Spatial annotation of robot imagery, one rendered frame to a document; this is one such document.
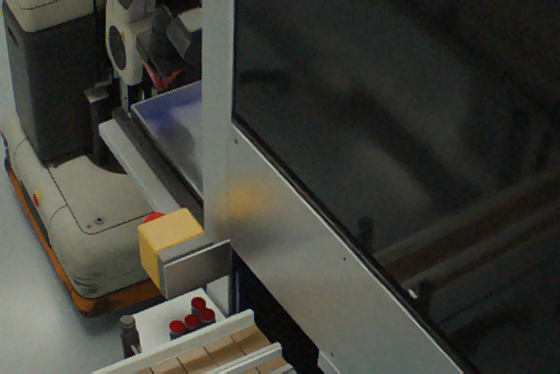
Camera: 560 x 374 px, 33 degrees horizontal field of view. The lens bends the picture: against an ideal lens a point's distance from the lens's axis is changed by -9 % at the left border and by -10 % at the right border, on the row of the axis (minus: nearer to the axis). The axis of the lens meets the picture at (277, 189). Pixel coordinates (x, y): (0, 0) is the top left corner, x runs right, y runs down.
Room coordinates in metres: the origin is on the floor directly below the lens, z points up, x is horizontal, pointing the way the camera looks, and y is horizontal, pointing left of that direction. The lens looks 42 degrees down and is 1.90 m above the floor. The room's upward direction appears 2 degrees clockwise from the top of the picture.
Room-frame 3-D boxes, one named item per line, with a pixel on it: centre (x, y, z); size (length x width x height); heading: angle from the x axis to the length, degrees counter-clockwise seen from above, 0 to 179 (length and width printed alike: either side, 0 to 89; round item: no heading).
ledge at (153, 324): (0.83, 0.11, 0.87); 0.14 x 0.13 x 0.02; 34
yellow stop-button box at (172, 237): (0.87, 0.12, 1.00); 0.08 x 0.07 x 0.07; 34
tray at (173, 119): (1.20, 0.04, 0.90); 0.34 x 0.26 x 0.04; 33
